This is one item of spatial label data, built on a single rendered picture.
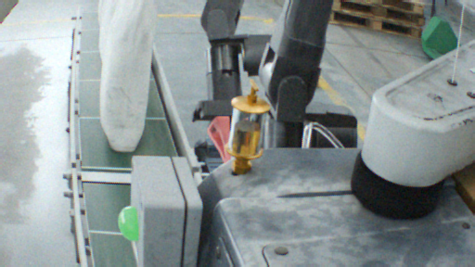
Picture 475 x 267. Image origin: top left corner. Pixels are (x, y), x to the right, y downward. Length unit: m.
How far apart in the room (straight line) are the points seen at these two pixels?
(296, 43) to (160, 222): 0.38
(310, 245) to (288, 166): 0.11
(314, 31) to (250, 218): 0.39
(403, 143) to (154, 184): 0.19
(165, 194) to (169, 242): 0.04
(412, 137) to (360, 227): 0.08
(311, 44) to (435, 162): 0.36
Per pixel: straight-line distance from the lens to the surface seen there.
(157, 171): 0.54
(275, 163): 0.56
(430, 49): 6.07
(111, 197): 2.31
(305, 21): 0.83
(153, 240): 0.52
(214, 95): 1.16
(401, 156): 0.50
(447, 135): 0.51
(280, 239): 0.47
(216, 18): 1.18
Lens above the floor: 1.60
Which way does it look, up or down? 25 degrees down
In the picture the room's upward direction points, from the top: 8 degrees clockwise
